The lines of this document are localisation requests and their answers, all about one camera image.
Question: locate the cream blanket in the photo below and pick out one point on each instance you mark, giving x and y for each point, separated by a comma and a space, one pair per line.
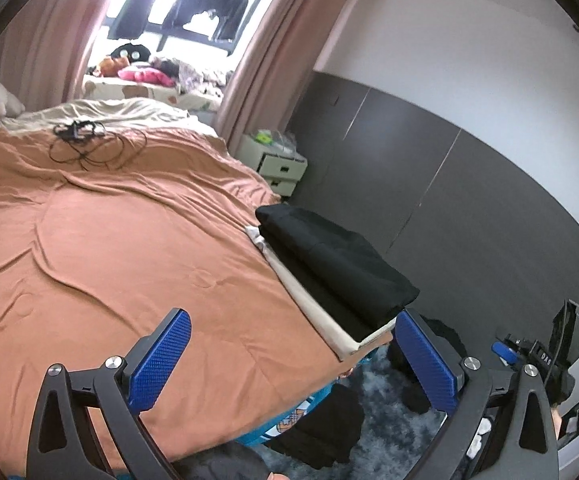
119, 110

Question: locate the white nightstand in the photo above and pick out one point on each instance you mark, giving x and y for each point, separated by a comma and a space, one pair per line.
274, 167

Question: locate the person's legs in grey pants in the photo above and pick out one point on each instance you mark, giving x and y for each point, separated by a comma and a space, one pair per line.
229, 470

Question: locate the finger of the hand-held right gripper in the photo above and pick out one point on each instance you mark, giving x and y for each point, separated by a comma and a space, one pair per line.
522, 345
503, 354

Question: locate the dark hanging jacket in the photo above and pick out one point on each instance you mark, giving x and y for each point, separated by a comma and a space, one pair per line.
137, 5

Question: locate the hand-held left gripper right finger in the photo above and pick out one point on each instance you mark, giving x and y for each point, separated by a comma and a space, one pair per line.
427, 360

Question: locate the pink plush toy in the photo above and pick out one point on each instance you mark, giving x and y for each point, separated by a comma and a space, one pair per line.
147, 75

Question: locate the cream window seat cushion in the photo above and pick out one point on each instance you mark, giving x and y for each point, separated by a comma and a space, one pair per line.
134, 92

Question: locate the dark hanging garments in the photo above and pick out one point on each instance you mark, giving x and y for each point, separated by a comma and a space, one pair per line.
219, 0

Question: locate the orange plush toy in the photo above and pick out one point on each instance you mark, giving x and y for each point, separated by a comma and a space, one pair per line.
114, 65

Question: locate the white cloth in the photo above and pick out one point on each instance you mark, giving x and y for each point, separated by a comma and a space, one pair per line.
482, 430

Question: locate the green item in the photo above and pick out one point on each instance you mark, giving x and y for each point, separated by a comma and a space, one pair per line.
263, 137

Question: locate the orange blanket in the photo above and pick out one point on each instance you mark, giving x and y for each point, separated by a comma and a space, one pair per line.
144, 260

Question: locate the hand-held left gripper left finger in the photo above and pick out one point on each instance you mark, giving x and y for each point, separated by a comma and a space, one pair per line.
162, 360

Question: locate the pile of patterned clothes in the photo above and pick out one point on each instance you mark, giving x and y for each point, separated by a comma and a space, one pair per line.
194, 72

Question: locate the folded black clothes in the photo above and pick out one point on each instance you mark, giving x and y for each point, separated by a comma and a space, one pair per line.
369, 290

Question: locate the black plush toy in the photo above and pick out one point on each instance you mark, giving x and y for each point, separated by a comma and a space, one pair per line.
129, 51

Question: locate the pink curtain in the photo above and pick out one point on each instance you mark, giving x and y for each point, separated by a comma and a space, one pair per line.
54, 35
279, 50

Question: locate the folded beige clothes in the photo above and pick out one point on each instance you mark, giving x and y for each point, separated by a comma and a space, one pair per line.
314, 310

